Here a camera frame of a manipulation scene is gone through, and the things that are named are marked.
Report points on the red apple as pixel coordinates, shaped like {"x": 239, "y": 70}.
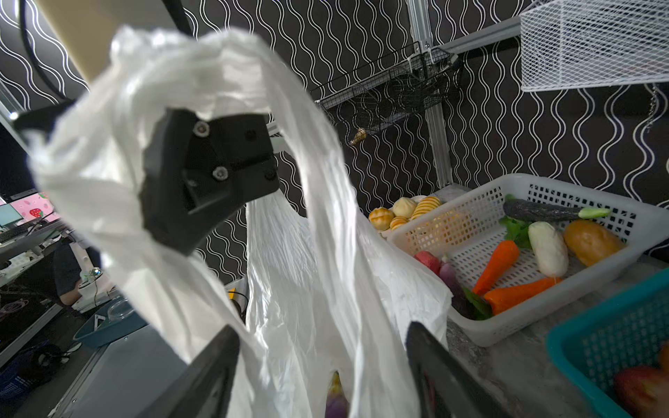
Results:
{"x": 639, "y": 389}

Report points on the dark green cucumber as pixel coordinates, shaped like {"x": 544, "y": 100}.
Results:
{"x": 527, "y": 211}

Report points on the dark purple eggplant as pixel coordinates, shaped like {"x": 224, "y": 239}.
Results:
{"x": 337, "y": 405}

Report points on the round bread bun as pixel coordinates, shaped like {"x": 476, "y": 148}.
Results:
{"x": 381, "y": 218}

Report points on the white plastic grocery bag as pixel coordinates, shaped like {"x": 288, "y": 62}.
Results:
{"x": 328, "y": 293}

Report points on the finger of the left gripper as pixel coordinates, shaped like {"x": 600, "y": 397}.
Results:
{"x": 199, "y": 173}

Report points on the white radish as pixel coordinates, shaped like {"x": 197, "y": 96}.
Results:
{"x": 550, "y": 251}

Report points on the teal plastic fruit basket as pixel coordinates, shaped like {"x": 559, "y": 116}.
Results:
{"x": 624, "y": 332}

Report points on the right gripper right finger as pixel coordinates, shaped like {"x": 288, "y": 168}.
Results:
{"x": 444, "y": 387}

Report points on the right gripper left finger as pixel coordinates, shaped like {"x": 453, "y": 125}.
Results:
{"x": 205, "y": 388}

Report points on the brown potato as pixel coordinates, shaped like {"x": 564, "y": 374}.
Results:
{"x": 590, "y": 242}

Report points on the black wire wall basket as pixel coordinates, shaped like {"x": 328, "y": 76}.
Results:
{"x": 374, "y": 96}

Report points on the white wire wall basket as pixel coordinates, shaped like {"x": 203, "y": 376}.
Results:
{"x": 586, "y": 44}

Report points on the orange carrot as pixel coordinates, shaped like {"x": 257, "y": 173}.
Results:
{"x": 503, "y": 258}
{"x": 503, "y": 299}

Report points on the light purple long eggplant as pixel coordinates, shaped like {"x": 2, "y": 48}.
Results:
{"x": 459, "y": 301}

